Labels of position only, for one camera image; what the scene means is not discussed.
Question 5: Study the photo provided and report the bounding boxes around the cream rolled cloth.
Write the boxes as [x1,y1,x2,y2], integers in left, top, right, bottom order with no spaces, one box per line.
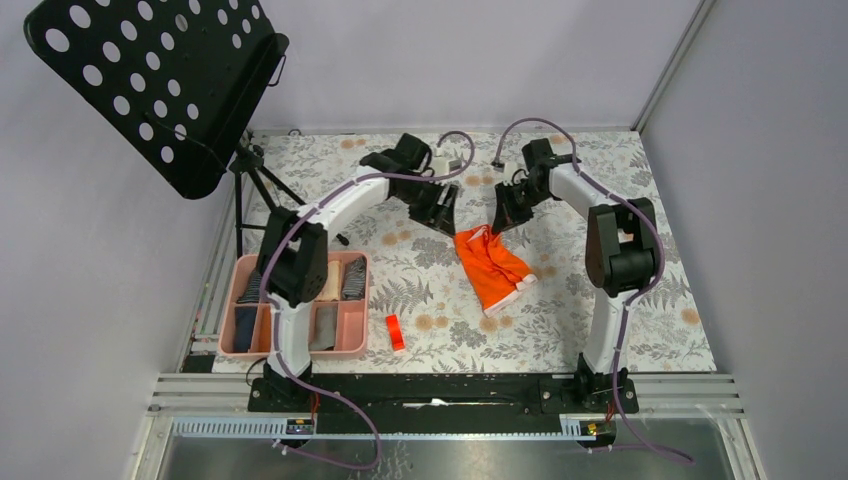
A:
[321,260,343,301]

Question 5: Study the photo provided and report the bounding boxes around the pink divided storage tray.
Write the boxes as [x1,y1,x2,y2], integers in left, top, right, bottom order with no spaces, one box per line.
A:
[218,251,369,362]

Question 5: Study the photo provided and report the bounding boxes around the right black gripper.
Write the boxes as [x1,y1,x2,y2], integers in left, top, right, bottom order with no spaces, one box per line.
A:
[493,180,553,236]

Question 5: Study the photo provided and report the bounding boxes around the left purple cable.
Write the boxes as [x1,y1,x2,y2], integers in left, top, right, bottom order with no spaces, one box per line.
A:
[258,130,477,472]

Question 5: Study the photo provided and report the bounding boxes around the floral tablecloth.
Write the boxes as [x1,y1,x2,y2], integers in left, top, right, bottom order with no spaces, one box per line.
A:
[254,131,717,373]

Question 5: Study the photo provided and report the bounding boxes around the small red block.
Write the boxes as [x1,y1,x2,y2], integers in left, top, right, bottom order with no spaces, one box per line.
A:
[386,314,406,352]

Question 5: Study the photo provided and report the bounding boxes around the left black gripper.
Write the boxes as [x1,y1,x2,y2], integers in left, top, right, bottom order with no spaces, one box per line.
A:
[394,176,456,237]

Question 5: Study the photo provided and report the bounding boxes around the black perforated music stand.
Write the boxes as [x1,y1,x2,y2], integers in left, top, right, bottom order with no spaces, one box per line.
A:
[21,0,350,256]

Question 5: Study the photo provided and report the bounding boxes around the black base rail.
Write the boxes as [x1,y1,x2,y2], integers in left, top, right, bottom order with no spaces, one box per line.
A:
[248,370,639,435]

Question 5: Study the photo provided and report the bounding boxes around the orange rolled cloth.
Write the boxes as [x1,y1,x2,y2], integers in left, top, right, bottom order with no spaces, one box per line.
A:
[254,304,272,354]

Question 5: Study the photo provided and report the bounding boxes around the blue rolled cloth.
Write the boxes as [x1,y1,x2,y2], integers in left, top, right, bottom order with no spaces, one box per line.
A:
[232,306,257,353]

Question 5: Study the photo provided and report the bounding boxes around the striped dark rolled cloth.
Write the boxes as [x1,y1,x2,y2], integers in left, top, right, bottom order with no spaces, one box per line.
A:
[236,269,262,304]

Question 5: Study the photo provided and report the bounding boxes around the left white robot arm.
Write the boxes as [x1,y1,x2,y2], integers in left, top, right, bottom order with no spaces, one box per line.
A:
[258,134,471,411]

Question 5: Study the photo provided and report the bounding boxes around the grey rolled cloth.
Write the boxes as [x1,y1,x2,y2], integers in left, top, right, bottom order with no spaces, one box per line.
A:
[309,305,338,351]

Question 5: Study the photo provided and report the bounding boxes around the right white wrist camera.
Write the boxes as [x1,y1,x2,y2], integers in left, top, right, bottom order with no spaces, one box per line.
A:
[491,160,527,186]

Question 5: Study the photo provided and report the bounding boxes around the orange underwear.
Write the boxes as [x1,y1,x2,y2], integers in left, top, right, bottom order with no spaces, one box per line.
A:
[453,225,538,318]

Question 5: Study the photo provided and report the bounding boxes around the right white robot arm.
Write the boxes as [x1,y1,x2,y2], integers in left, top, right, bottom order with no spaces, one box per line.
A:
[491,139,665,412]

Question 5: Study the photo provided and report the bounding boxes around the grey striped underwear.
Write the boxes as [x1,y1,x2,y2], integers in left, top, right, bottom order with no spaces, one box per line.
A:
[341,256,367,300]

